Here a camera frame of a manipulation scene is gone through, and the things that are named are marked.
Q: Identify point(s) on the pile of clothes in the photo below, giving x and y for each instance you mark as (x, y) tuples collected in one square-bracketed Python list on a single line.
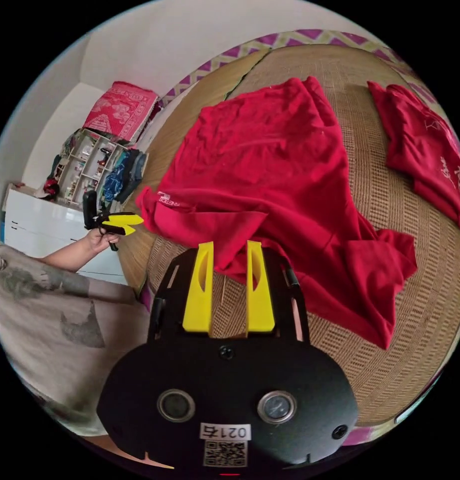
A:
[(420, 150)]

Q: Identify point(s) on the red patterned folded blanket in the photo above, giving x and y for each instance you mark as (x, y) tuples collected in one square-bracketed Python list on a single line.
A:
[(119, 110)]

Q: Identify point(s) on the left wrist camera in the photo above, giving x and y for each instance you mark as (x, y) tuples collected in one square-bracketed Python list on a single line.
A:
[(89, 205)]

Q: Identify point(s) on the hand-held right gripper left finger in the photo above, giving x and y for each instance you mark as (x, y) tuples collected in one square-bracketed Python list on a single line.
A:
[(197, 300)]

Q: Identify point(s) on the hanging blue clothes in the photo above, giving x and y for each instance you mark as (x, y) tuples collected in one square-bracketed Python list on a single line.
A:
[(121, 176)]

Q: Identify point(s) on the person's body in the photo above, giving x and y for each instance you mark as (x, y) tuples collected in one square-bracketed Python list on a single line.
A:
[(53, 330)]

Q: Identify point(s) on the white shelf with small items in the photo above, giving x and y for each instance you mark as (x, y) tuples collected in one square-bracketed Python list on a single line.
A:
[(88, 165)]

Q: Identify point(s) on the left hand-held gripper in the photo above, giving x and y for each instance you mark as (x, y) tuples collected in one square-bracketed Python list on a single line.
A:
[(110, 231)]

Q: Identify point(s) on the white cupboard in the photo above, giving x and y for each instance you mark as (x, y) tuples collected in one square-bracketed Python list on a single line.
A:
[(42, 225)]

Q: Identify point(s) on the red short sleeve shirt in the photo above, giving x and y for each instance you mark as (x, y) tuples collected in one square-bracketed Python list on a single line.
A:
[(267, 168)]

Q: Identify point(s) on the person's left forearm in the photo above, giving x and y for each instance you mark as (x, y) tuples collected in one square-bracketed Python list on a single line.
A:
[(66, 257)]

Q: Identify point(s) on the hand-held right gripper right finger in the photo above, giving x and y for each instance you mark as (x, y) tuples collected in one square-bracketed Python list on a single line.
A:
[(260, 303)]

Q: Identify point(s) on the bed with woven mat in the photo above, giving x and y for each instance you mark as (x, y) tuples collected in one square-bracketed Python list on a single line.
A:
[(402, 300)]

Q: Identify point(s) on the person's left hand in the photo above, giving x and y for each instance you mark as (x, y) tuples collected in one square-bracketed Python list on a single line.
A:
[(98, 240)]

